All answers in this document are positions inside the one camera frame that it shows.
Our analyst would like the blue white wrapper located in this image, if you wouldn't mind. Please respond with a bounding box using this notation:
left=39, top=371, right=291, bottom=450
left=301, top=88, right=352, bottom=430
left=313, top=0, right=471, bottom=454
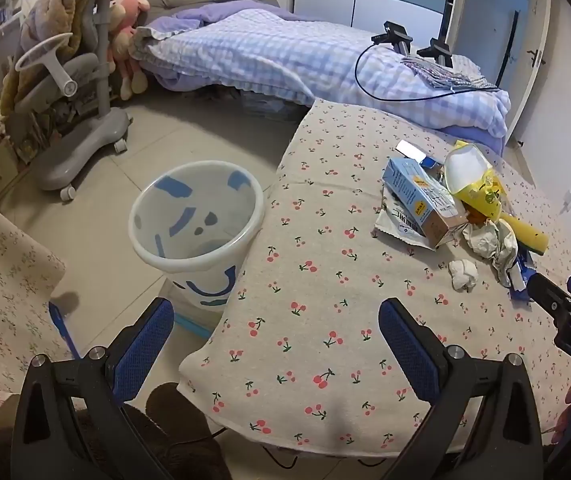
left=508, top=252, right=536, bottom=303

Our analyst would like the black cable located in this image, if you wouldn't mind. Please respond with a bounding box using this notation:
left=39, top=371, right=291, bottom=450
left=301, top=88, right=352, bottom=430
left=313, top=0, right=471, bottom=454
left=355, top=42, right=501, bottom=103

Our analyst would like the yellow cylinder tube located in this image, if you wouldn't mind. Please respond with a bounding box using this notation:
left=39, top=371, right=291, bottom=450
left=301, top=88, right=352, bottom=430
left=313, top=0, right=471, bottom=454
left=500, top=212, right=550, bottom=255

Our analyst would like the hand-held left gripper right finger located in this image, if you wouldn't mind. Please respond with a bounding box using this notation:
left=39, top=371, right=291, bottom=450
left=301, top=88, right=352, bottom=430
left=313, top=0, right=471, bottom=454
left=378, top=297, right=549, bottom=480

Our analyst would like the cherry print tablecloth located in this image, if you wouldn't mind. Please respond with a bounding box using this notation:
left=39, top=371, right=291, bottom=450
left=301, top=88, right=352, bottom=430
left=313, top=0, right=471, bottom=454
left=178, top=99, right=571, bottom=461

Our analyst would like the small blue white box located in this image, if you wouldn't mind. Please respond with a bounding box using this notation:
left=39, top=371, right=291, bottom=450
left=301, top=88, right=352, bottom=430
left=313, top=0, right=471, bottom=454
left=396, top=139, right=446, bottom=168

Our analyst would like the blue carton box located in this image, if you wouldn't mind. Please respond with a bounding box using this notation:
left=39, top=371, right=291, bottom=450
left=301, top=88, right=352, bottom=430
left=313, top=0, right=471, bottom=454
left=382, top=156, right=469, bottom=250

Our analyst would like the black clamp device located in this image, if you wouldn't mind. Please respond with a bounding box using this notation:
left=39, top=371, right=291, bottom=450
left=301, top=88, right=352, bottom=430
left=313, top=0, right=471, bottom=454
left=417, top=37, right=453, bottom=66
left=371, top=21, right=412, bottom=53

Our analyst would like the white tissue ball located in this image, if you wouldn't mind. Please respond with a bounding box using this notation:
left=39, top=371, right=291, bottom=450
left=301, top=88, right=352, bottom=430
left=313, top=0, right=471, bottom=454
left=448, top=259, right=479, bottom=291

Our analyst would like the white door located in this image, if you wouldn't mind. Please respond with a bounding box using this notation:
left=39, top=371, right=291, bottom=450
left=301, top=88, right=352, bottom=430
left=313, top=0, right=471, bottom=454
left=505, top=0, right=556, bottom=148

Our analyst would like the floral beige cloth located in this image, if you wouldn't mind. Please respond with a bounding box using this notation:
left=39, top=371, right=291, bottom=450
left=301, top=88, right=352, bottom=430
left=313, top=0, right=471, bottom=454
left=0, top=180, right=66, bottom=411

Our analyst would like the long black door bar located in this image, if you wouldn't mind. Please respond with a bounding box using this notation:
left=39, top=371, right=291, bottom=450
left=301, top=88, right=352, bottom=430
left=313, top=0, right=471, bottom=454
left=498, top=10, right=521, bottom=88

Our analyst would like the yellow packet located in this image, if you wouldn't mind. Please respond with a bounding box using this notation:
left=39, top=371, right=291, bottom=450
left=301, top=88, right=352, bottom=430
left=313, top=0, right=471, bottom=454
left=444, top=140, right=509, bottom=221

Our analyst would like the grey white paper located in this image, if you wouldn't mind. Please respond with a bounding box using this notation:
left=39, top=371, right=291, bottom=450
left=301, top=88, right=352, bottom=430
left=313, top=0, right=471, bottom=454
left=460, top=220, right=519, bottom=286

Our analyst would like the pile of printed boxes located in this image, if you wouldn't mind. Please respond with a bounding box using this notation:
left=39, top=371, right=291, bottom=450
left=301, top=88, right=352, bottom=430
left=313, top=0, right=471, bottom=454
left=10, top=95, right=101, bottom=161

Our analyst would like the striped cloth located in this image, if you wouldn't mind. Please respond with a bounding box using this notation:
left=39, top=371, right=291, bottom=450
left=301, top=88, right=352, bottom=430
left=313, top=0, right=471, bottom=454
left=399, top=55, right=497, bottom=93

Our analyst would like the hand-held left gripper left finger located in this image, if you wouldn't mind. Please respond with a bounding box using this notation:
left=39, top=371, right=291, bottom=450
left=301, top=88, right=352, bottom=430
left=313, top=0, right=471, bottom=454
left=11, top=297, right=176, bottom=480

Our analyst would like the lavender blanket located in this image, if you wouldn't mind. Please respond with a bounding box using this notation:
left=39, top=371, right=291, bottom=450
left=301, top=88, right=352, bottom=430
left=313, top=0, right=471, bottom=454
left=142, top=1, right=509, bottom=158

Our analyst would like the blue plaid duvet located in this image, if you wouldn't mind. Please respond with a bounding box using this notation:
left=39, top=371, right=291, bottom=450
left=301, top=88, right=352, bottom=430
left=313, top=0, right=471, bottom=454
left=130, top=8, right=512, bottom=133

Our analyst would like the white blue patterned waste bin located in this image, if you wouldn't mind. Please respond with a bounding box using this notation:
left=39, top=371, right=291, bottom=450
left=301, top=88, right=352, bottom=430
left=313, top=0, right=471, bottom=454
left=129, top=160, right=266, bottom=311

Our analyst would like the pink plush doll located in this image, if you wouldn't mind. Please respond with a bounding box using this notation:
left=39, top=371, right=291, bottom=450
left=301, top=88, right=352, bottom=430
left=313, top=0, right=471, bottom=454
left=108, top=0, right=151, bottom=101

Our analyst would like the grey wheeled chair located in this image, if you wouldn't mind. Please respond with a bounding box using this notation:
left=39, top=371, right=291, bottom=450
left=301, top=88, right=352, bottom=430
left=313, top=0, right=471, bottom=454
left=0, top=0, right=132, bottom=201

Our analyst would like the white snack wrapper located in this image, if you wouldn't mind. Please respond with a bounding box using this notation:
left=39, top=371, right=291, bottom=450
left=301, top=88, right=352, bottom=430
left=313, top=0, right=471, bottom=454
left=374, top=192, right=446, bottom=252

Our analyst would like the brown fuzzy slipper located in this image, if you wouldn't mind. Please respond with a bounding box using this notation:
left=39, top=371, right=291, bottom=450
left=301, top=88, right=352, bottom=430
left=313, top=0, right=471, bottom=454
left=145, top=382, right=233, bottom=480

